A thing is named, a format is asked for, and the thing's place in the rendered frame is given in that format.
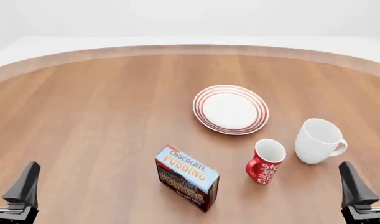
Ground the red mug with white pattern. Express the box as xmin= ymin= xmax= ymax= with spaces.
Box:
xmin=245 ymin=138 xmax=287 ymax=185

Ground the chocolate pudding box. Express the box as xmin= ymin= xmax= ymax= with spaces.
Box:
xmin=154 ymin=144 xmax=220 ymax=213

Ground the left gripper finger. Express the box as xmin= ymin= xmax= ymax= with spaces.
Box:
xmin=2 ymin=161 xmax=41 ymax=210

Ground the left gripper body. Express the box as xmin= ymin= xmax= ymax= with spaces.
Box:
xmin=0 ymin=202 xmax=39 ymax=224

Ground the large white mug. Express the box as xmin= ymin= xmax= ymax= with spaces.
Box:
xmin=294 ymin=118 xmax=348 ymax=164

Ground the white plate with red rings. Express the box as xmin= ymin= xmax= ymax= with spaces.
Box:
xmin=192 ymin=84 xmax=269 ymax=136

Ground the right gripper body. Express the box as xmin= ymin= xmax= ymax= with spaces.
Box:
xmin=341 ymin=202 xmax=380 ymax=224

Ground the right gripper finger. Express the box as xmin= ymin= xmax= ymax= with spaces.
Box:
xmin=338 ymin=161 xmax=380 ymax=210

